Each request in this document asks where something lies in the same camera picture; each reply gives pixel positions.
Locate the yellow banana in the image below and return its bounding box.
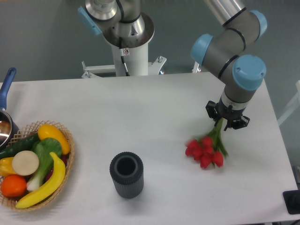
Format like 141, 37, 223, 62
15, 152, 66, 209

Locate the orange fruit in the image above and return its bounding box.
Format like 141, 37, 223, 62
0, 175, 27, 197

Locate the yellow bell pepper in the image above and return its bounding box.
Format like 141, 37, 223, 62
0, 157, 16, 177

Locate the white frame at right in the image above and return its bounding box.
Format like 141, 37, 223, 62
277, 80, 300, 126

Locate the green cucumber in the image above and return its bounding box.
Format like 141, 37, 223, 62
0, 133, 40, 159

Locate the white table clamp bracket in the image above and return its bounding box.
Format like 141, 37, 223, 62
81, 56, 167, 78

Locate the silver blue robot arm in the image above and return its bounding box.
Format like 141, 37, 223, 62
77, 0, 267, 129

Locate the blue handled saucepan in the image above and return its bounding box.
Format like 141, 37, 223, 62
0, 67, 19, 150

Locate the black cable on pedestal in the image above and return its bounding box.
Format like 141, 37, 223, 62
118, 37, 130, 77

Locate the dark grey ribbed vase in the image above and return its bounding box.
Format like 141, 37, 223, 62
109, 151, 144, 199

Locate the beige round mushroom cap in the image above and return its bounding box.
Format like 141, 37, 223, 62
12, 150, 39, 176

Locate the green bok choy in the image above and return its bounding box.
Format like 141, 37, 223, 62
27, 138, 62, 192

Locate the black device at edge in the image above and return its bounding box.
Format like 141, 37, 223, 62
283, 190, 300, 215

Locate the woven wicker basket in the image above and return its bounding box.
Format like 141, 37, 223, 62
0, 120, 75, 211

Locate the red tulip bouquet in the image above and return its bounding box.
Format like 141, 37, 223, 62
185, 119, 228, 169

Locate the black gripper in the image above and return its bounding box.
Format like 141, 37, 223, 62
205, 98, 250, 131

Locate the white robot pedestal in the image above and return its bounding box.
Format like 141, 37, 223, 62
111, 44, 148, 77

